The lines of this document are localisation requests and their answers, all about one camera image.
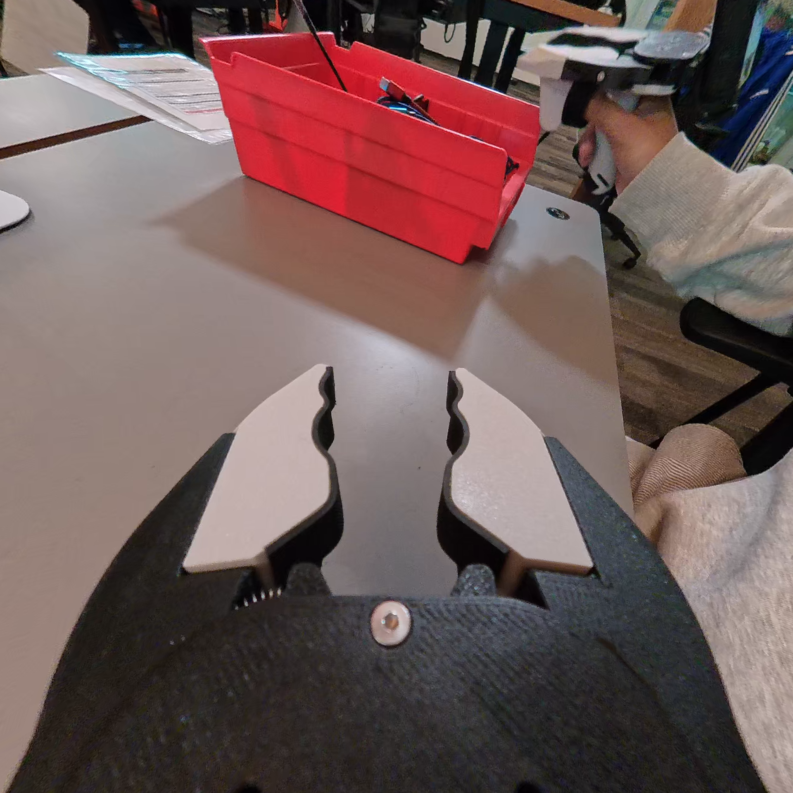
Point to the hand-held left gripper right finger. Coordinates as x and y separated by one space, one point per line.
514 489

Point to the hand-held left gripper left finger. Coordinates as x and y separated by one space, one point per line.
266 483

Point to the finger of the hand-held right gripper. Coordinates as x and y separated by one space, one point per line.
601 38
576 63

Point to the red plastic bin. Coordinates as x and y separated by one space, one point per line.
347 186

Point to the person's right forearm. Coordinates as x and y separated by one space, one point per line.
712 223

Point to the grey desk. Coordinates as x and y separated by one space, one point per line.
186 310

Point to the person's right hand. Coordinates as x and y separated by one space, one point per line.
638 139

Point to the blue jacket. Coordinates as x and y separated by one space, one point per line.
768 93

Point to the black office chair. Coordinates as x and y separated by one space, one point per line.
731 334

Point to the white laptop stand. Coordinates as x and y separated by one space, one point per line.
9 210

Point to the paper sheet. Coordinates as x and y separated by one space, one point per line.
155 93

